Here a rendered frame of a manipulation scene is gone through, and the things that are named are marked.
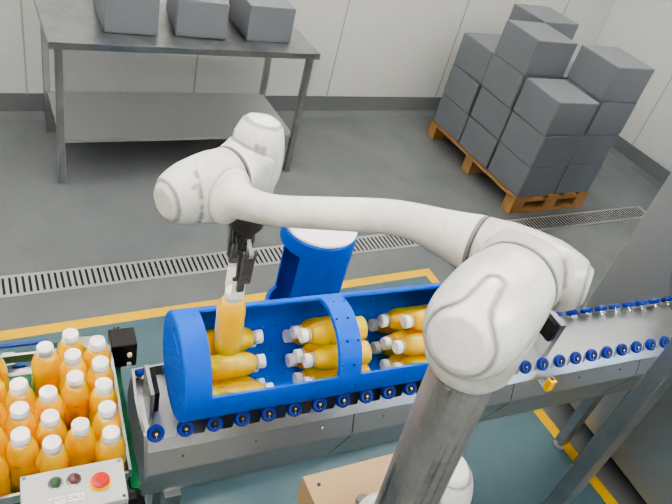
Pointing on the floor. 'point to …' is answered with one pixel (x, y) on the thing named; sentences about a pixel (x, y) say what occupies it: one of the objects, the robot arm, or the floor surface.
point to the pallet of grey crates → (537, 108)
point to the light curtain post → (615, 429)
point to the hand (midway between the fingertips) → (235, 282)
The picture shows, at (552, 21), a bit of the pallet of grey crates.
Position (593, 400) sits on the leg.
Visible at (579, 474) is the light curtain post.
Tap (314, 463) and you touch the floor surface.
